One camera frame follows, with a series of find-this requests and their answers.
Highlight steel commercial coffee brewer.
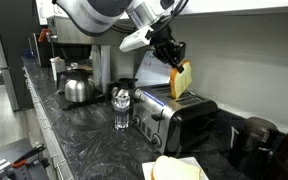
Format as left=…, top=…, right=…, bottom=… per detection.
left=46, top=14, right=146, bottom=96

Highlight large steel coffee carafe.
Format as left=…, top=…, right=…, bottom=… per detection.
left=56, top=67, right=97, bottom=104

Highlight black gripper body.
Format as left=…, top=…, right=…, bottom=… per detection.
left=149, top=23, right=187, bottom=70

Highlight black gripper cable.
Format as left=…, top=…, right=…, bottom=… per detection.
left=150, top=0, right=189, bottom=34

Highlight stainless steel four-slot toaster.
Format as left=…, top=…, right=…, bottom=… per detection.
left=131, top=83, right=219, bottom=156

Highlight handwritten whiteboard sign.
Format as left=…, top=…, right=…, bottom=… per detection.
left=133, top=49, right=175, bottom=89

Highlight dark tall cabinet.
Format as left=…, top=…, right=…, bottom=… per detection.
left=0, top=0, right=37, bottom=112

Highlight toast bread slice orange crust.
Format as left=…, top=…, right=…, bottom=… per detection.
left=151, top=154, right=203, bottom=180
left=168, top=59, right=193, bottom=101

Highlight dark lidded jar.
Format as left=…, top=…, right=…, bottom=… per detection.
left=231, top=116, right=280, bottom=180

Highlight red handled pliers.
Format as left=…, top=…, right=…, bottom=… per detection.
left=11, top=142, right=48, bottom=169

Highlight white packet holder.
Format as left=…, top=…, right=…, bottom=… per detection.
left=49, top=56, right=67, bottom=82

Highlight bread slices on plate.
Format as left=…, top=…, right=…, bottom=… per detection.
left=141, top=155, right=211, bottom=180

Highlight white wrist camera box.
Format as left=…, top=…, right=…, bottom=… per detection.
left=118, top=26, right=154, bottom=54

